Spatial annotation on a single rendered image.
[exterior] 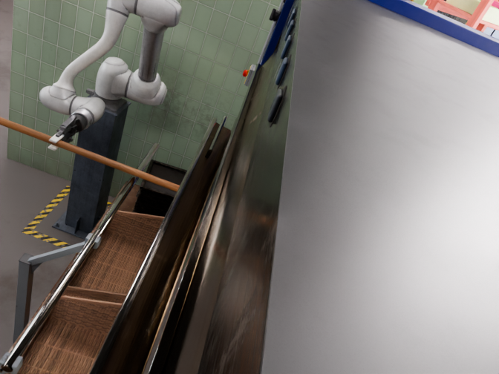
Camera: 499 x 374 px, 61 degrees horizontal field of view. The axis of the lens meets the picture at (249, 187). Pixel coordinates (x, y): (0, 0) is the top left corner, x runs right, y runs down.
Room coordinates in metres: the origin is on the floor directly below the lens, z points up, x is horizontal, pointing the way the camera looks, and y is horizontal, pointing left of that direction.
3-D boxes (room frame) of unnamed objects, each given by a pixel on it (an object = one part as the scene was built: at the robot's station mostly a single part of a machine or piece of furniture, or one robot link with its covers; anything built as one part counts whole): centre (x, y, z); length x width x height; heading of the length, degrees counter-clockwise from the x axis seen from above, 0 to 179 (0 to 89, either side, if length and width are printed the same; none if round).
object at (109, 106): (2.19, 1.01, 1.03); 0.22 x 0.18 x 0.06; 94
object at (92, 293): (1.40, 0.36, 0.72); 0.56 x 0.49 x 0.28; 8
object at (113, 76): (2.20, 0.98, 1.17); 0.18 x 0.16 x 0.22; 103
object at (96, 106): (1.73, 0.85, 1.20); 0.16 x 0.13 x 0.11; 6
